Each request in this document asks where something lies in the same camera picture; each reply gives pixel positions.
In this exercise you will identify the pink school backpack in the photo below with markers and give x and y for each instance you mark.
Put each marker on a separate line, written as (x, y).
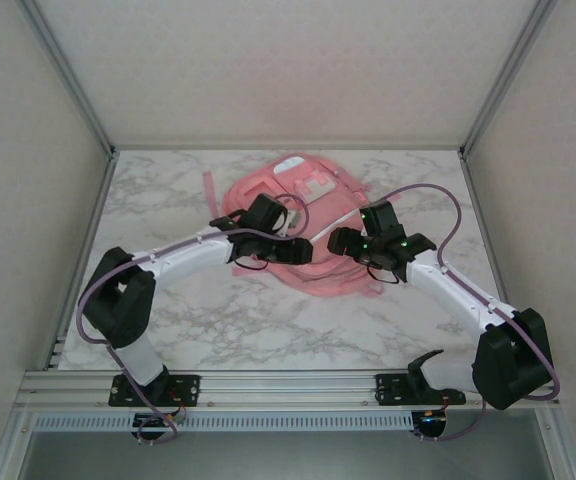
(318, 282)

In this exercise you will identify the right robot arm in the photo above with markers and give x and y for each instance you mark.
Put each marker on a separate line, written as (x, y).
(508, 360)

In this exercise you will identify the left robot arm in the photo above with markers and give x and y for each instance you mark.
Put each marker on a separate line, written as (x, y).
(118, 300)

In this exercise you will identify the aluminium mounting rail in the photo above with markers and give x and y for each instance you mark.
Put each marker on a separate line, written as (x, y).
(288, 387)

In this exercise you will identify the aluminium table side rail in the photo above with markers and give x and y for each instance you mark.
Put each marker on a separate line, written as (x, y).
(85, 250)
(476, 200)

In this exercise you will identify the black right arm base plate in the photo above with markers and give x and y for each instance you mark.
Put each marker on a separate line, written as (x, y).
(390, 390)

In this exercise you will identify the aluminium frame crossbar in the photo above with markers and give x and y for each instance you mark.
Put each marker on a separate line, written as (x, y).
(168, 147)

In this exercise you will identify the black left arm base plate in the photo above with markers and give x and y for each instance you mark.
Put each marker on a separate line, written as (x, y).
(188, 390)

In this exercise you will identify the aluminium frame post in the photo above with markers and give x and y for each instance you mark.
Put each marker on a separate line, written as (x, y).
(508, 75)
(70, 75)

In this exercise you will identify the aluminium lower frame leg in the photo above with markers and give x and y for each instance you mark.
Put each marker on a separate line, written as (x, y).
(12, 445)
(559, 445)

